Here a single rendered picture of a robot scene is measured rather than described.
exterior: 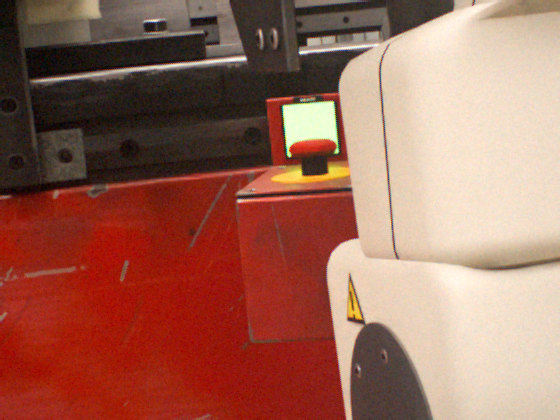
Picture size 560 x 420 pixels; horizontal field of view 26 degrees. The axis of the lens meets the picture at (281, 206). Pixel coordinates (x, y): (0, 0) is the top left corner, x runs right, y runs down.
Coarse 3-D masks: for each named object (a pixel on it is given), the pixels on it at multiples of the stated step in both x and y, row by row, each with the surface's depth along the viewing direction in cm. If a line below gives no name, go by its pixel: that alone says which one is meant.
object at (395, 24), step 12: (396, 0) 88; (408, 0) 87; (420, 0) 87; (432, 0) 87; (444, 0) 87; (396, 12) 88; (408, 12) 88; (420, 12) 87; (432, 12) 87; (444, 12) 87; (384, 24) 94; (396, 24) 89; (408, 24) 88; (420, 24) 88
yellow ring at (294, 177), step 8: (328, 168) 102; (336, 168) 102; (344, 168) 101; (280, 176) 100; (288, 176) 100; (296, 176) 99; (320, 176) 98; (328, 176) 97; (336, 176) 97; (344, 176) 97
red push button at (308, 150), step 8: (296, 144) 98; (304, 144) 98; (312, 144) 97; (320, 144) 97; (328, 144) 98; (336, 144) 99; (296, 152) 98; (304, 152) 97; (312, 152) 97; (320, 152) 97; (328, 152) 98; (304, 160) 98; (312, 160) 98; (320, 160) 98; (304, 168) 99; (312, 168) 98; (320, 168) 98; (304, 176) 99; (312, 176) 98
